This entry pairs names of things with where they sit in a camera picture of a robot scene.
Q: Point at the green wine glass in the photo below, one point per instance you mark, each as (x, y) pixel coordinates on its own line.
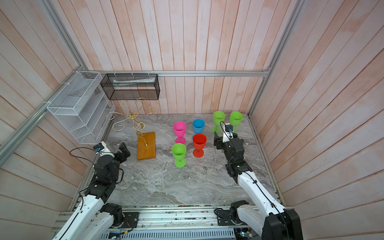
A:
(218, 117)
(235, 120)
(179, 152)

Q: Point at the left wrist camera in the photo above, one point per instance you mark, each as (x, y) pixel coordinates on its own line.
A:
(102, 149)

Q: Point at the blue wine glass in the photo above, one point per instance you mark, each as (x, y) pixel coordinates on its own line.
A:
(198, 126)

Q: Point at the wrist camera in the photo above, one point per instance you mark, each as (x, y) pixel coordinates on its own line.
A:
(102, 149)
(228, 133)

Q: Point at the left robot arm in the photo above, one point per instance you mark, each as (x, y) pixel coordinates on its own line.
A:
(94, 215)

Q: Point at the white wire mesh shelf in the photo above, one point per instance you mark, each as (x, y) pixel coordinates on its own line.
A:
(81, 109)

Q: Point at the black mesh basket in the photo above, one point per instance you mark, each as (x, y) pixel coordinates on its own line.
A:
(131, 86)

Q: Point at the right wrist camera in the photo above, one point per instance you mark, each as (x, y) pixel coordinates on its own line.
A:
(228, 133)

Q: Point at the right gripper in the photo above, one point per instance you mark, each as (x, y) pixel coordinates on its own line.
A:
(218, 141)

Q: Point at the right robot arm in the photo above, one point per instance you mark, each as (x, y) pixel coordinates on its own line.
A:
(271, 220)

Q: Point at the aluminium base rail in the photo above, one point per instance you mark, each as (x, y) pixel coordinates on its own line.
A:
(176, 223)

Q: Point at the red wine glass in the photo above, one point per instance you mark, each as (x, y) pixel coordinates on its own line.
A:
(199, 141)

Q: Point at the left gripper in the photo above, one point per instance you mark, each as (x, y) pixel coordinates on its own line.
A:
(125, 151)

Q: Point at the gold wire wine glass rack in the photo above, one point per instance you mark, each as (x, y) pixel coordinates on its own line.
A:
(146, 141)

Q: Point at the pink wine glass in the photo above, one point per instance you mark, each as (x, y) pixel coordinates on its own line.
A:
(180, 129)

